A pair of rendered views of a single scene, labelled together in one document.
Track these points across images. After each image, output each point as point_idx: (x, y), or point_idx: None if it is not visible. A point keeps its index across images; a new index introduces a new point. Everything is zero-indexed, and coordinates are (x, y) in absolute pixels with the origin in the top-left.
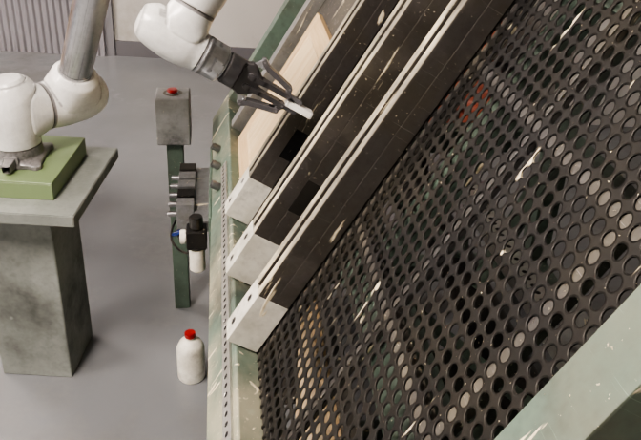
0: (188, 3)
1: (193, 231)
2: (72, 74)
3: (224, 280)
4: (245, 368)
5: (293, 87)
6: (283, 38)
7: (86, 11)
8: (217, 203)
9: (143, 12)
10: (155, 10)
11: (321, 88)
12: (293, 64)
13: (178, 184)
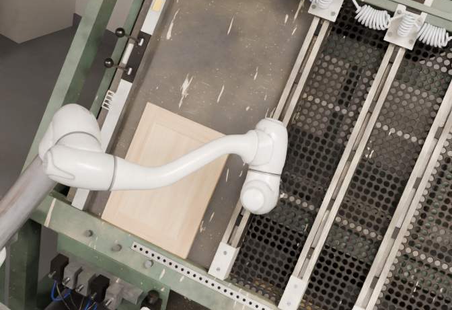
0: (278, 173)
1: (155, 304)
2: (3, 247)
3: None
4: None
5: None
6: (107, 126)
7: (48, 192)
8: (168, 275)
9: (264, 194)
10: (267, 188)
11: None
12: (151, 148)
13: (86, 278)
